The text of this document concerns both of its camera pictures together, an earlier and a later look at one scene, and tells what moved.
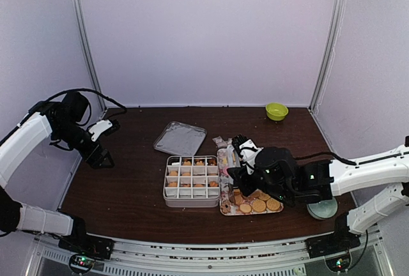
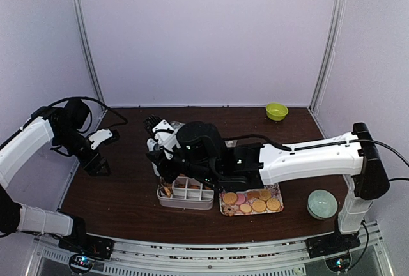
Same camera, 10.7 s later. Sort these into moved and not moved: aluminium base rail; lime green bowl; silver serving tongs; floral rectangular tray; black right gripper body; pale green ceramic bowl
Moved: silver serving tongs; black right gripper body
Not moved: lime green bowl; aluminium base rail; pale green ceramic bowl; floral rectangular tray
